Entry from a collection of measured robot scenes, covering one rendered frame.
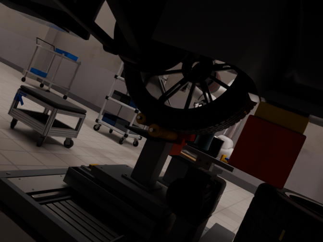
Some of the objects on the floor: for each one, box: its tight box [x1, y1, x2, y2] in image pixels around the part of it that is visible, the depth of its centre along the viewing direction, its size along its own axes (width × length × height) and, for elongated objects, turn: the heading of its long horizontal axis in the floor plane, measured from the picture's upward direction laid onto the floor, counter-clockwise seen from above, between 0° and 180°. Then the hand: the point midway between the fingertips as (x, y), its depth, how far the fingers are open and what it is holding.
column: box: [194, 156, 215, 172], centre depth 172 cm, size 10×10×42 cm
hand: (197, 106), depth 177 cm, fingers closed
